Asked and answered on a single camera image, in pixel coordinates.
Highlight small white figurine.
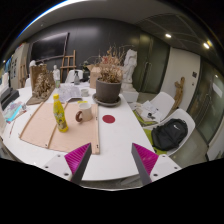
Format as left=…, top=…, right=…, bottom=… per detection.
left=53, top=65, right=60, bottom=88

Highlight dried brown plant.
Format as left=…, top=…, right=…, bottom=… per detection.
left=96, top=46, right=126, bottom=83

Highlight beige mug brown handle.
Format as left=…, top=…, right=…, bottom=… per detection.
left=75, top=103, right=93, bottom=122

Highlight wooden figure sculpture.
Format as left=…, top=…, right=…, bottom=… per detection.
left=172, top=77, right=185, bottom=110

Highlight white stone statue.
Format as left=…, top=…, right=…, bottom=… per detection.
left=121, top=49, right=139, bottom=103

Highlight brown wooden model sculpture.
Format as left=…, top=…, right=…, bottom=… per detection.
left=27, top=64, right=55, bottom=105

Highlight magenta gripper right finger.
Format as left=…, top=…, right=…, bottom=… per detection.
left=131, top=143, right=158, bottom=185

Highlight dark wall screen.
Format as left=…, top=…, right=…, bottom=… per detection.
left=31, top=32, right=69, bottom=61

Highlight light wooden board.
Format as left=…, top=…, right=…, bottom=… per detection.
left=19, top=101, right=101, bottom=155

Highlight white chair with backpack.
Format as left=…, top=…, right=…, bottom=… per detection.
left=143, top=108, right=197, bottom=157

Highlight white chair with papers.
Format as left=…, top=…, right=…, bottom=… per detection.
left=133, top=92, right=175, bottom=126

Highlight white crumpled paper sheet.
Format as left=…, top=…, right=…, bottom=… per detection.
left=58, top=84, right=81, bottom=103

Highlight cardboard box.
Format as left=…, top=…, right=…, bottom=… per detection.
left=87, top=64, right=101, bottom=89

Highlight grey plant pot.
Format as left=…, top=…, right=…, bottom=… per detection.
left=96, top=79, right=121, bottom=102

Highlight black backpack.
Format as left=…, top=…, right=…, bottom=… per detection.
left=151, top=119, right=188, bottom=151

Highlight grey pot saucer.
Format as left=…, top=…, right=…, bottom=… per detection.
left=92, top=93, right=121, bottom=107

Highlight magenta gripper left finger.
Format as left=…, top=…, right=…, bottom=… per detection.
left=65, top=143, right=92, bottom=184

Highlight yellow drink bottle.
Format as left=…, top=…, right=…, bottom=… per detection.
left=53, top=94, right=68, bottom=132

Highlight papers on chair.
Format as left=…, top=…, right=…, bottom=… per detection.
left=136, top=101, right=158, bottom=122

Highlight wooden easel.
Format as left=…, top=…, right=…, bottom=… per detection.
left=60, top=51, right=76, bottom=82

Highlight red round coaster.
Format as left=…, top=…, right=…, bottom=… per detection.
left=103, top=115, right=115, bottom=124

